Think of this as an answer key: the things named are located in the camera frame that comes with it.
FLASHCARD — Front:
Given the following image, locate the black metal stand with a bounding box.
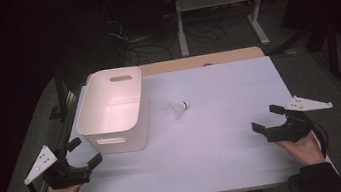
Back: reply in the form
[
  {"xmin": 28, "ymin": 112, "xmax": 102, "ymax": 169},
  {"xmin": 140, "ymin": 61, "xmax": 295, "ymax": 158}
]
[
  {"xmin": 266, "ymin": 17, "xmax": 341, "ymax": 88},
  {"xmin": 41, "ymin": 62, "xmax": 79, "ymax": 125}
]

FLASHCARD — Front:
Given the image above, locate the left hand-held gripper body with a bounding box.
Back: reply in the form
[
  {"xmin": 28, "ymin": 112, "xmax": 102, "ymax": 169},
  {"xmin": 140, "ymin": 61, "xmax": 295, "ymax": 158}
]
[{"xmin": 19, "ymin": 139, "xmax": 94, "ymax": 192}]

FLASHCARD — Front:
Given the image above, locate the white table sheet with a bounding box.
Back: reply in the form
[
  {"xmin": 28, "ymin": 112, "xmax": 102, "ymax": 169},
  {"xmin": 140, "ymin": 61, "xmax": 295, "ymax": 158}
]
[{"xmin": 55, "ymin": 48, "xmax": 339, "ymax": 192}]

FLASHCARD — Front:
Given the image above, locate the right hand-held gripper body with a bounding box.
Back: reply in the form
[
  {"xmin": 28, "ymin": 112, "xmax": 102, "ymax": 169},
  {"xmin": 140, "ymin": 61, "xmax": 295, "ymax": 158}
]
[{"xmin": 260, "ymin": 91, "xmax": 338, "ymax": 147}]

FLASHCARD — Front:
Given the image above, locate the right hand-held gripper black cable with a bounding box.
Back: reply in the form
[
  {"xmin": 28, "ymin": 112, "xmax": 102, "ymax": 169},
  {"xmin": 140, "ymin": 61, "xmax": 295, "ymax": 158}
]
[{"xmin": 309, "ymin": 119, "xmax": 332, "ymax": 159}]

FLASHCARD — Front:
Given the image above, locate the white feather shuttlecock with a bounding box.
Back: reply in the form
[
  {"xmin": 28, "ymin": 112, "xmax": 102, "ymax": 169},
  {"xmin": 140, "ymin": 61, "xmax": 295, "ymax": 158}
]
[{"xmin": 162, "ymin": 99, "xmax": 192, "ymax": 123}]

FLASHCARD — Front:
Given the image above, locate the person's right hand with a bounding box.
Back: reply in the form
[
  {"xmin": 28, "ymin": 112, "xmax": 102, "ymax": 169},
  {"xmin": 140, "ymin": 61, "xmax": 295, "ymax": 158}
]
[{"xmin": 274, "ymin": 129, "xmax": 326, "ymax": 171}]

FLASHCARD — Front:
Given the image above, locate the tangle of black floor cables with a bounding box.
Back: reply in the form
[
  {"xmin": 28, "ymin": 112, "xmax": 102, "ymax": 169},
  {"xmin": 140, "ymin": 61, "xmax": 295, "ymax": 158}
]
[{"xmin": 106, "ymin": 3, "xmax": 231, "ymax": 70}]

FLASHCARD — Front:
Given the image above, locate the white plastic storage bin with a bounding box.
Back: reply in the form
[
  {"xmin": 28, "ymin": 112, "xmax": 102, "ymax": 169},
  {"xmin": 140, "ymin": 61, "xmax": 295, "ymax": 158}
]
[{"xmin": 68, "ymin": 63, "xmax": 157, "ymax": 159}]

